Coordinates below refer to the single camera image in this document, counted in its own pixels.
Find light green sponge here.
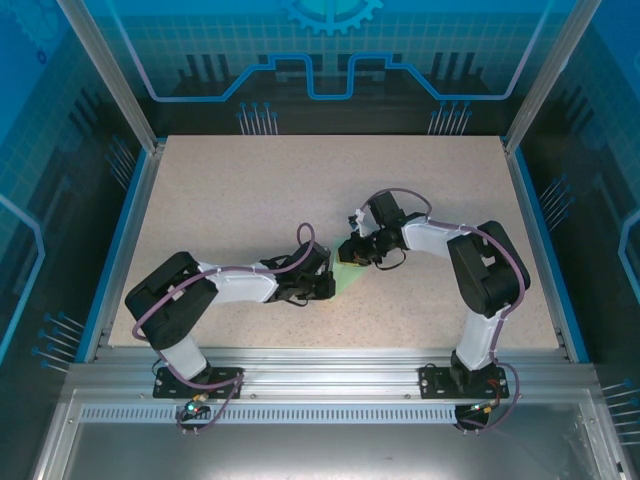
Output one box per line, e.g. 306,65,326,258
327,234,372,301

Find sheet metal panel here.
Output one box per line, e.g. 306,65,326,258
29,389,631,480

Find aluminium mounting rail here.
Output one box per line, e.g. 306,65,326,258
67,347,599,397

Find slotted metal cable duct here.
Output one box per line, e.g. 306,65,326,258
79,405,461,425

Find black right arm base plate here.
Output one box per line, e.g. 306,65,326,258
418,363,511,401

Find aluminium side rail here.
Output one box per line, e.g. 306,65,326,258
501,139,591,364
82,142,169,364

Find cable connector with green light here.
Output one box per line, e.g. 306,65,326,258
179,394,211,419

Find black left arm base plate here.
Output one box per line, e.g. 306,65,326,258
152,366,246,401

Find aluminium frame post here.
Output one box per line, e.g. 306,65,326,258
55,0,167,154
501,0,604,154

